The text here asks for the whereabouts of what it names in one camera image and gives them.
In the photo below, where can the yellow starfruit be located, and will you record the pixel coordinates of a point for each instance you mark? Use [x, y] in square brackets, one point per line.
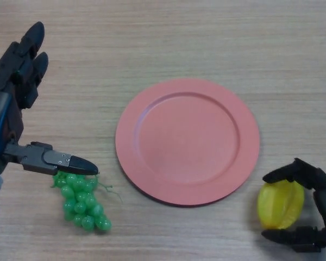
[279, 206]

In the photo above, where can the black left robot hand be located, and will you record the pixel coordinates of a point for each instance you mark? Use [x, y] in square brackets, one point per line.
[30, 157]

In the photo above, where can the green grape bunch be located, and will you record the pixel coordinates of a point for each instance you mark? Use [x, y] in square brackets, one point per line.
[81, 204]

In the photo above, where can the pink round plate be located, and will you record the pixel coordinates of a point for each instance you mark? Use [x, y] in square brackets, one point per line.
[187, 142]

